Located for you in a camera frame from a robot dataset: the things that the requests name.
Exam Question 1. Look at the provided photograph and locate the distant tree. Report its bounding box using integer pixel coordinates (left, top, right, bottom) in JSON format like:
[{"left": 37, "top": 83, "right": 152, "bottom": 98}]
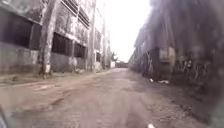
[{"left": 111, "top": 51, "right": 119, "bottom": 63}]

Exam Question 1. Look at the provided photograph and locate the brown dirt road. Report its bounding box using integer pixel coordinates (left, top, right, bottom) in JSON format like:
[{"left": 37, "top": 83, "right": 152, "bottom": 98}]
[{"left": 0, "top": 67, "right": 224, "bottom": 128}]

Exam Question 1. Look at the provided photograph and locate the pale litter on ground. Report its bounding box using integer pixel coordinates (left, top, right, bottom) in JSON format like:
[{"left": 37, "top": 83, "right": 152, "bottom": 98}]
[{"left": 148, "top": 78, "right": 170, "bottom": 85}]

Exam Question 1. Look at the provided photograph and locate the grey concrete industrial building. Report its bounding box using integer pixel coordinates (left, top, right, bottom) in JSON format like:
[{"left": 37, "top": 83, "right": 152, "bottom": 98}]
[{"left": 0, "top": 0, "right": 116, "bottom": 76}]

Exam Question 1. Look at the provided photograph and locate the dark overgrown building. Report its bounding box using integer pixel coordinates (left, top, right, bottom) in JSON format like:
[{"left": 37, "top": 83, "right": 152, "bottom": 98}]
[{"left": 127, "top": 0, "right": 224, "bottom": 88}]

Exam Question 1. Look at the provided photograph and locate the grass verge strip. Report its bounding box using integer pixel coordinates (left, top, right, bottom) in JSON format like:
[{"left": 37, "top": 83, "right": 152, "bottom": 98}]
[{"left": 0, "top": 69, "right": 111, "bottom": 87}]

